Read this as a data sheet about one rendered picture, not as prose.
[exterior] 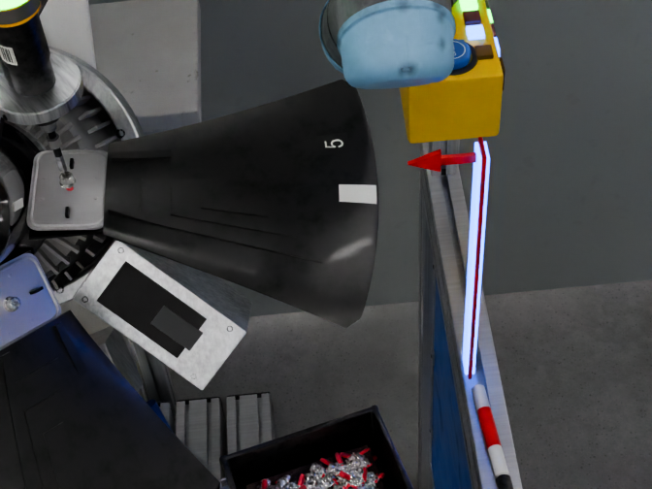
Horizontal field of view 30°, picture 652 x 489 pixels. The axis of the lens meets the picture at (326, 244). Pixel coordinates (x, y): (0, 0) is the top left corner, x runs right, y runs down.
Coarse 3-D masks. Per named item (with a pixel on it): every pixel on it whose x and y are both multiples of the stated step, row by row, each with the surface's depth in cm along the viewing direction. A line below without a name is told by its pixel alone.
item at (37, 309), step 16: (32, 256) 105; (0, 272) 102; (16, 272) 103; (32, 272) 105; (0, 288) 102; (16, 288) 103; (32, 288) 104; (48, 288) 105; (0, 304) 102; (32, 304) 104; (48, 304) 105; (0, 320) 101; (16, 320) 103; (32, 320) 104; (48, 320) 105; (0, 336) 101; (16, 336) 102
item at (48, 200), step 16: (48, 160) 102; (64, 160) 103; (80, 160) 103; (96, 160) 103; (32, 176) 101; (48, 176) 101; (80, 176) 101; (96, 176) 102; (32, 192) 100; (48, 192) 100; (64, 192) 100; (80, 192) 100; (96, 192) 100; (32, 208) 99; (48, 208) 99; (64, 208) 99; (80, 208) 99; (96, 208) 99; (32, 224) 98; (48, 224) 98; (64, 224) 98; (80, 224) 98; (96, 224) 98
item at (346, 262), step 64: (192, 128) 105; (256, 128) 104; (320, 128) 104; (128, 192) 100; (192, 192) 100; (256, 192) 100; (320, 192) 101; (192, 256) 97; (256, 256) 98; (320, 256) 99
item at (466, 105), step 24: (480, 0) 131; (456, 24) 129; (456, 72) 124; (480, 72) 124; (408, 96) 125; (432, 96) 125; (456, 96) 125; (480, 96) 125; (408, 120) 128; (432, 120) 128; (456, 120) 128; (480, 120) 128
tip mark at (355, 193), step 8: (344, 184) 102; (352, 184) 102; (344, 192) 101; (352, 192) 102; (360, 192) 102; (368, 192) 102; (344, 200) 101; (352, 200) 101; (360, 200) 101; (368, 200) 101
